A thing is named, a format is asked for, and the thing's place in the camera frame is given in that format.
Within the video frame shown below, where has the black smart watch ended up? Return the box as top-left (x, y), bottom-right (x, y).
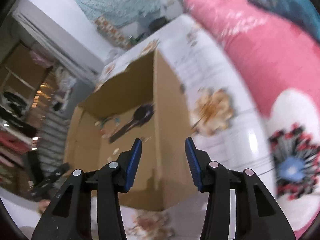
top-left (108, 104), bottom-right (154, 143)

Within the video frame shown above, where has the brown cardboard box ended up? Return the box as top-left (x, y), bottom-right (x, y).
top-left (65, 50), bottom-right (197, 211)

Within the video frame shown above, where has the pink floral blanket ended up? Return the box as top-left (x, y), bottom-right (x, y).
top-left (184, 0), bottom-right (319, 239)

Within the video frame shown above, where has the person's left hand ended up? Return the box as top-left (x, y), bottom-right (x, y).
top-left (38, 199), bottom-right (50, 215)

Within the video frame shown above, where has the blue crumpled quilt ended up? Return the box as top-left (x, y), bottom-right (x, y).
top-left (248, 0), bottom-right (319, 41)

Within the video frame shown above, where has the colourful bead bracelet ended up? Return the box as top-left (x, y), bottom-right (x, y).
top-left (94, 115), bottom-right (121, 137)

